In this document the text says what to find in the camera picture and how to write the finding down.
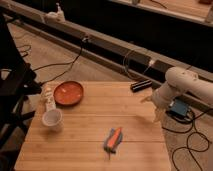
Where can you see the white paper cup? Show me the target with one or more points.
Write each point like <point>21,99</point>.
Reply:
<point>53,120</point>

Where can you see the long metal rail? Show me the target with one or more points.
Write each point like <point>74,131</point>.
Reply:
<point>117,27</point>

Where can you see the black chair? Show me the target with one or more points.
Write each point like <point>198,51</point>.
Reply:
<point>17,81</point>

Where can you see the orange ceramic bowl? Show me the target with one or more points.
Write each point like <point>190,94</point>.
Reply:
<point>68,93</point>

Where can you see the orange and blue tool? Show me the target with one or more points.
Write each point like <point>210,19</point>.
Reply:
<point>113,140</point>

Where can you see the white object on rail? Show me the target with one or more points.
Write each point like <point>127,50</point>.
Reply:
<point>58,15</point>

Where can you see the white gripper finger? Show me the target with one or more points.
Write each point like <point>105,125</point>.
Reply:
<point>146,99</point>
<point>159,114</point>

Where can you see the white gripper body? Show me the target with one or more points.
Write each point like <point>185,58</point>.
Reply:
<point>164,95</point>

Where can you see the black rectangular box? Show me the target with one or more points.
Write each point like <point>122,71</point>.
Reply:
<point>141,85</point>

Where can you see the blue electronic box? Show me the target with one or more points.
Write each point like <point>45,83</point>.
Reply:
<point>178,108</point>

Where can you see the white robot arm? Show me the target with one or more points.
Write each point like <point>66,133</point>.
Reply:
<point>177,82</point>

